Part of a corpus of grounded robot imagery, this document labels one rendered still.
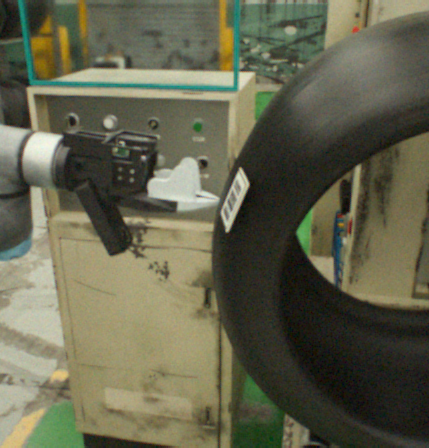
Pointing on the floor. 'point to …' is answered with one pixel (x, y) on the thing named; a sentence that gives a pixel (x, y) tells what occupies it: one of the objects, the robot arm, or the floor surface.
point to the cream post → (391, 201)
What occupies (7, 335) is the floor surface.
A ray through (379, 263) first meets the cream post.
